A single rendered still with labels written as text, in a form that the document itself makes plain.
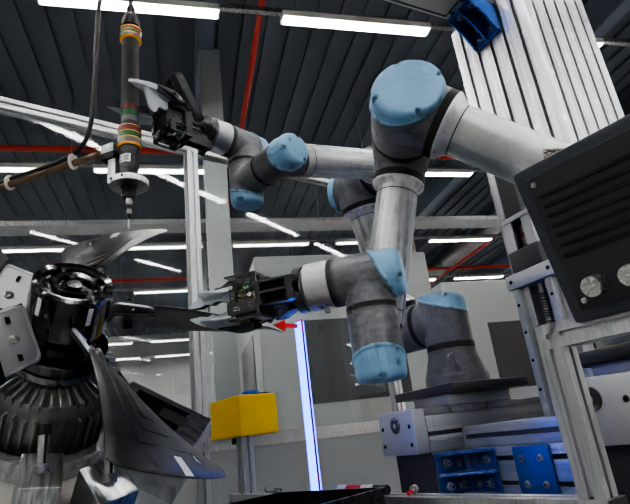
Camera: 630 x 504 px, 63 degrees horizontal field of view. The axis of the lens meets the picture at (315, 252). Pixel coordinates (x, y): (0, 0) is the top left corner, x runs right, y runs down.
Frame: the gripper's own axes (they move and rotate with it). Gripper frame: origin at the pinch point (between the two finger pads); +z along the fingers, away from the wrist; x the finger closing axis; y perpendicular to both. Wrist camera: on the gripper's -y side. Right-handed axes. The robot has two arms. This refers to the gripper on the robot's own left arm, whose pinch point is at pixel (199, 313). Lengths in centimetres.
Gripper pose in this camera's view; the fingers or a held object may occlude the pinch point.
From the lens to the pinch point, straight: 91.1
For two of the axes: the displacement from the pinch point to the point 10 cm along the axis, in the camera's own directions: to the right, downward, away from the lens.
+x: 1.5, 9.6, -2.4
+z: -9.4, 2.1, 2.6
